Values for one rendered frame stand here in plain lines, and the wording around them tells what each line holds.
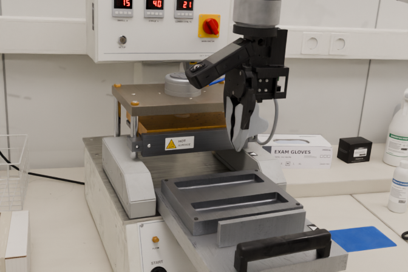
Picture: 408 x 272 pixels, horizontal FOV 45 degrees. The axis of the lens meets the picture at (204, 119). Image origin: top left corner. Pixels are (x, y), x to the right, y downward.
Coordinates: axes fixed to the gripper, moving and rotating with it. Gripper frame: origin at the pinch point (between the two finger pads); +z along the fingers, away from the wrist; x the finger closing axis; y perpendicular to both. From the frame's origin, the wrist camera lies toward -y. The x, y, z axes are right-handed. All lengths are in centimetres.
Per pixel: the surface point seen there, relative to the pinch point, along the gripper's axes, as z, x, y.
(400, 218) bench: 33, 19, 62
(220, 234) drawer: 9.1, -12.5, -7.4
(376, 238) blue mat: 33, 12, 48
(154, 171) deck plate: 15.5, 26.3, -5.6
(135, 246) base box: 19.9, 4.6, -15.5
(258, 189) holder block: 9.0, -0.6, 5.6
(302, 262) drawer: 11.5, -19.5, 2.7
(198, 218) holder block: 9.0, -7.6, -8.8
